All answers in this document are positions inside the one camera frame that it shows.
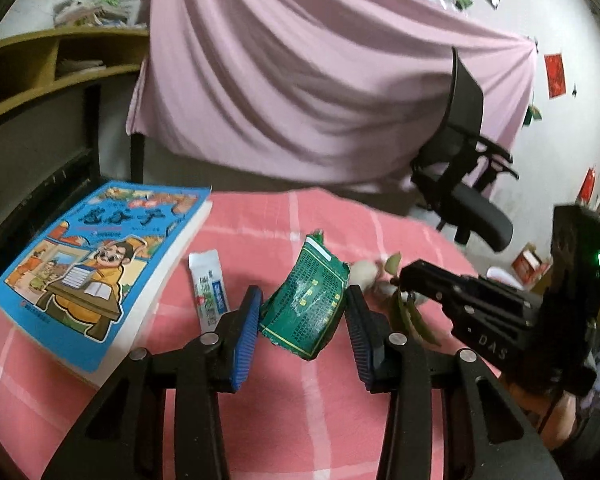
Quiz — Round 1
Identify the blue cartoon cover book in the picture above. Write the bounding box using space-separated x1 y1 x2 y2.
0 181 213 388

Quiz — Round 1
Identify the black office chair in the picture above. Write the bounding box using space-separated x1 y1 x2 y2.
410 47 521 253

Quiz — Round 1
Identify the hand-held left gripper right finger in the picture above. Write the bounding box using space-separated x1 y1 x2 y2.
345 284 566 480

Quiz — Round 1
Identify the pink checked blanket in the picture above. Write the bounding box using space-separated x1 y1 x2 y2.
0 187 506 480

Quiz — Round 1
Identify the thin pile of papers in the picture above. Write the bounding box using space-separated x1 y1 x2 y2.
57 57 106 78

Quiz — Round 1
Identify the pink hanging sheet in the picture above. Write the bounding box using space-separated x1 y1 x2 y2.
125 0 538 196

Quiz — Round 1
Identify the red wall poster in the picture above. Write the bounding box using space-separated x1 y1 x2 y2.
544 51 567 98

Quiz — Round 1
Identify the wooden shelf unit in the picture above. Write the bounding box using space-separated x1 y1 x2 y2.
0 25 151 131

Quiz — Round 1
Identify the green foil packet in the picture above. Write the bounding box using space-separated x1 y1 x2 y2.
257 230 351 361

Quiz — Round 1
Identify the small white sachet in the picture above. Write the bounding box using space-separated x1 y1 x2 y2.
188 251 231 333

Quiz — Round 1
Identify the wilted plant sprig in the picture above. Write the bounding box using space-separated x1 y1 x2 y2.
352 254 443 348

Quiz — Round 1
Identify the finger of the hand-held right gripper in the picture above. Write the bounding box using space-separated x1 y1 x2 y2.
402 285 481 328
399 259 543 306

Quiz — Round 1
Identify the stack of books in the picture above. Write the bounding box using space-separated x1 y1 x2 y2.
52 0 148 28

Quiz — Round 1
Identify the red hanging ornament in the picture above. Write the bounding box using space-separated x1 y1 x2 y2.
579 167 598 206

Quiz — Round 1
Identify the person's right hand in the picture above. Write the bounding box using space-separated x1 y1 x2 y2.
502 380 581 453

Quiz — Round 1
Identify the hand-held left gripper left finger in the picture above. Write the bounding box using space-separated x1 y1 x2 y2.
40 285 266 480

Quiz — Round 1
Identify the red cardboard box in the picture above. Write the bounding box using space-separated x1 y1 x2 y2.
512 244 553 286

